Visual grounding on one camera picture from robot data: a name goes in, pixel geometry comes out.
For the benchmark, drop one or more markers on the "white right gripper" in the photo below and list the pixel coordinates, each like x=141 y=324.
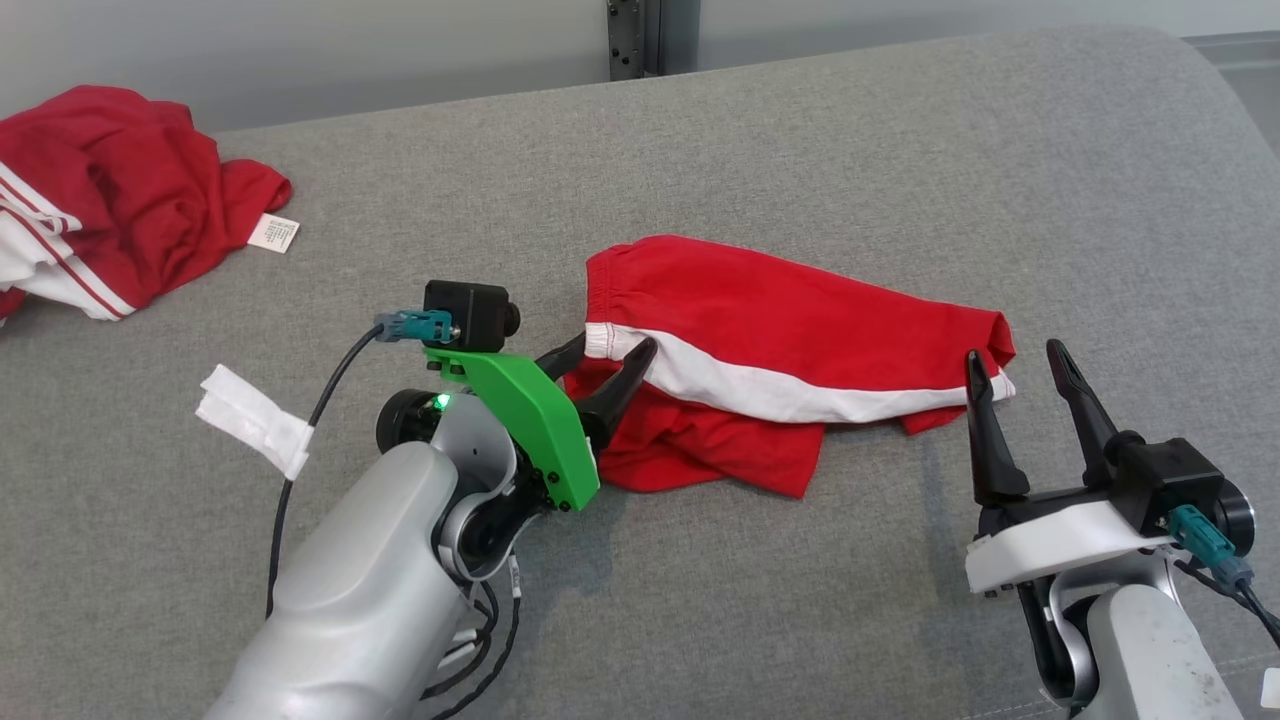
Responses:
x=1050 y=545

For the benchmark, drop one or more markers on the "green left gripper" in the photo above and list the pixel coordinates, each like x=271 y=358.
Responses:
x=530 y=420

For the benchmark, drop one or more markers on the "red shorts with white band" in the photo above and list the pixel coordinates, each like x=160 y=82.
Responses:
x=780 y=310

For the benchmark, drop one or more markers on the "red garment with thin stripes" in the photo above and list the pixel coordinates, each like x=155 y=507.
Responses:
x=130 y=180

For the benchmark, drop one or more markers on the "white tape flag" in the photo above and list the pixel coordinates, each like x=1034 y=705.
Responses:
x=250 y=415

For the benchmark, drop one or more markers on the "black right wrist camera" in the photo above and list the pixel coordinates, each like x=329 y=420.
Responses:
x=1165 y=480

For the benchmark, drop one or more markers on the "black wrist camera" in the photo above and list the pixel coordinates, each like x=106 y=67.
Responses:
x=465 y=315
x=1165 y=480

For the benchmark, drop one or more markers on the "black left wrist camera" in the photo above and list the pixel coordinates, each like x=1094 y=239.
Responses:
x=465 y=315

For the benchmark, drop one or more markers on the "teal left camera connector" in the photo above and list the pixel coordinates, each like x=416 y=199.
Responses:
x=420 y=325

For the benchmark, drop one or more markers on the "teal camera connector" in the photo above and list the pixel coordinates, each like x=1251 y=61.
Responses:
x=1200 y=535
x=420 y=325

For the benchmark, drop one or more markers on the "teal right camera connector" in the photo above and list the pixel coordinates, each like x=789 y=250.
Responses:
x=1200 y=535

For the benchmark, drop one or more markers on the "grey metal partition post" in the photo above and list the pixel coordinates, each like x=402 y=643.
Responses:
x=650 y=35

